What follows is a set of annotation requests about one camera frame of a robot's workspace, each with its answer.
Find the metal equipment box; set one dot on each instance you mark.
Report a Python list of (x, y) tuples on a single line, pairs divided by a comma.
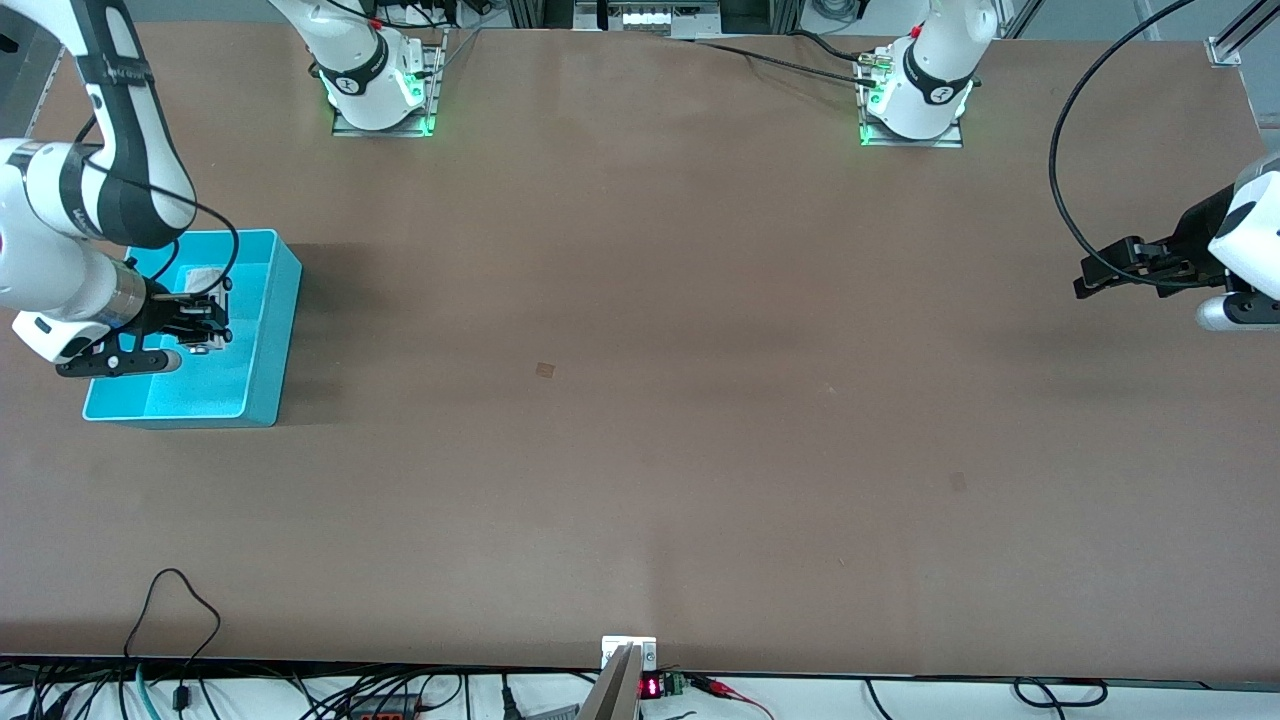
[(650, 18)]

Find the red clip lead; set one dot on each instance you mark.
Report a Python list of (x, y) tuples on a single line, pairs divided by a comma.
[(715, 686)]

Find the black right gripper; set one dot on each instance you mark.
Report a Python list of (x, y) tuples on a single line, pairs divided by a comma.
[(165, 317)]

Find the white metal bracket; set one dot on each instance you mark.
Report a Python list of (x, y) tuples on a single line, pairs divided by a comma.
[(612, 645)]

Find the grey metal bar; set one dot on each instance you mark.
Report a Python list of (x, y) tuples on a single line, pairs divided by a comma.
[(615, 695)]

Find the aluminium frame profile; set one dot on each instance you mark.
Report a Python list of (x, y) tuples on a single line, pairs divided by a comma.
[(1222, 52)]

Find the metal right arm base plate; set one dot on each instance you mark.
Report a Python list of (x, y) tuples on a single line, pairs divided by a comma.
[(385, 132)]

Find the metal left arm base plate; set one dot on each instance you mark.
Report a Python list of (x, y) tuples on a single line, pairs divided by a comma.
[(950, 142)]

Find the red digit display module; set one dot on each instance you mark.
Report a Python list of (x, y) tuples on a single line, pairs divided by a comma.
[(652, 688)]

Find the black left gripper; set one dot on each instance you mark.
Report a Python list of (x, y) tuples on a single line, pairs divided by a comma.
[(1192, 240)]

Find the orange connector block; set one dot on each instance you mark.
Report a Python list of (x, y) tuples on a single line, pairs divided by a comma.
[(385, 712)]

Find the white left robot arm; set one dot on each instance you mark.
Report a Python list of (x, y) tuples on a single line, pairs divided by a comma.
[(930, 60)]

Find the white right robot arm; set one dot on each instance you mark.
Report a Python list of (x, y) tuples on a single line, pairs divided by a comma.
[(60, 280)]

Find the cyan plastic bin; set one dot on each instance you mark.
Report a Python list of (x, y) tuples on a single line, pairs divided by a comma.
[(260, 380)]

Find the white jeep toy black roof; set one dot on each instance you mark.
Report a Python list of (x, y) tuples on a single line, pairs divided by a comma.
[(197, 277)]

